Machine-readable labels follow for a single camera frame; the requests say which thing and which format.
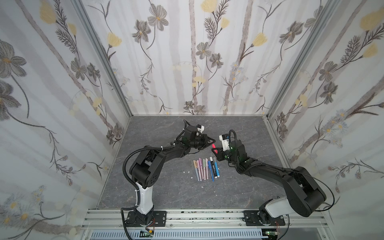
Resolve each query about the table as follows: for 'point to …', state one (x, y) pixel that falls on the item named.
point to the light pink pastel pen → (198, 165)
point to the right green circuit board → (271, 233)
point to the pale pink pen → (206, 162)
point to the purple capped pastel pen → (201, 167)
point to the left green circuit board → (143, 234)
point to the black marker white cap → (211, 159)
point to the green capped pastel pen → (204, 169)
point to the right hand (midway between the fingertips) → (210, 145)
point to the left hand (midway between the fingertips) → (214, 138)
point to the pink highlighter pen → (213, 146)
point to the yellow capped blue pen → (195, 165)
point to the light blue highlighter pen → (216, 166)
